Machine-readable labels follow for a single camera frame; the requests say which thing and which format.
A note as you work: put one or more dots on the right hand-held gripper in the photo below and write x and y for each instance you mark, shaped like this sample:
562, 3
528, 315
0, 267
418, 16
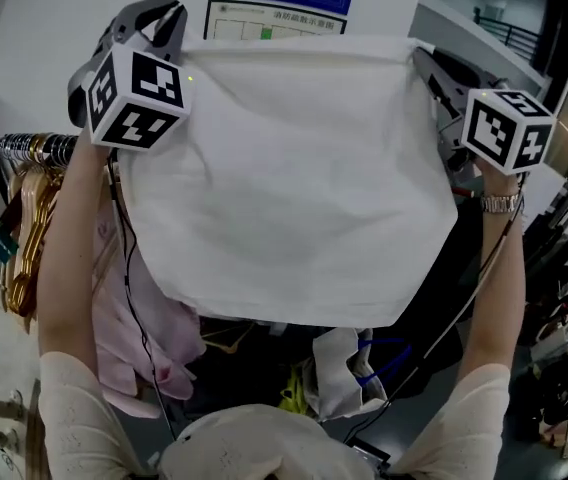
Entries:
504, 128

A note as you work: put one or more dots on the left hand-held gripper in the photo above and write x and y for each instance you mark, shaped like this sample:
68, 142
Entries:
134, 98

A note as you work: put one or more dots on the black clothes rail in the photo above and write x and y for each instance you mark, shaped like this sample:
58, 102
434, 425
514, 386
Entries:
61, 150

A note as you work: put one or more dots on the white cloth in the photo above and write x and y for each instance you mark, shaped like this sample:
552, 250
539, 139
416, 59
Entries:
289, 178

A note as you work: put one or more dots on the person's left forearm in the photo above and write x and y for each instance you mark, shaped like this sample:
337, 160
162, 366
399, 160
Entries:
71, 248

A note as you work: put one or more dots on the person's right forearm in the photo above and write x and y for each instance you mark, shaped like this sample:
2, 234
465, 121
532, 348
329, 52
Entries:
496, 288

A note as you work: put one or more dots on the black metal railing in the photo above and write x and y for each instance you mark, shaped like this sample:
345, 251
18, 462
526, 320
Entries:
509, 33

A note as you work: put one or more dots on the silver wristwatch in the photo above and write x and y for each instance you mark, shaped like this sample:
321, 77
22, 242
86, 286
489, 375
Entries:
499, 203

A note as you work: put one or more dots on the bunch of beige clothes hangers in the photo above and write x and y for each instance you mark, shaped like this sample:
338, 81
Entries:
31, 228

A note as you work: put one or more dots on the pink hanging garment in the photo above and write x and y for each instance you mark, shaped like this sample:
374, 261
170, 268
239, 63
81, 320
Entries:
129, 328

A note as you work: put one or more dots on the black duffel bag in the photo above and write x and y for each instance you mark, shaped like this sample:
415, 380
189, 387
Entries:
244, 368

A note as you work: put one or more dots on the black battery box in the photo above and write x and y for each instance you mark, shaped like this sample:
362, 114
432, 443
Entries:
371, 455

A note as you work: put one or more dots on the person's cream knit sweater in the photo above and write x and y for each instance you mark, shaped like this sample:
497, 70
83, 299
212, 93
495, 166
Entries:
264, 443

